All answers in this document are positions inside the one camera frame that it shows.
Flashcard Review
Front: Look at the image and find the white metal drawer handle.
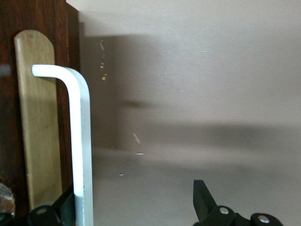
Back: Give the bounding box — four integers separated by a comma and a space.
32, 65, 94, 226

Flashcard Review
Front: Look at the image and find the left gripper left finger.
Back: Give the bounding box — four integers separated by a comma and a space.
0, 183, 77, 226

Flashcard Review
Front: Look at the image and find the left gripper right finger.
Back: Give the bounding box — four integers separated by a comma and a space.
192, 179, 283, 226

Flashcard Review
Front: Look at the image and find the wooden drawer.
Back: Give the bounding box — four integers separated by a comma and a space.
0, 0, 71, 226

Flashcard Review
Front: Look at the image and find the dark brown wooden cabinet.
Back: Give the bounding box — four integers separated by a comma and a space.
67, 2, 81, 189

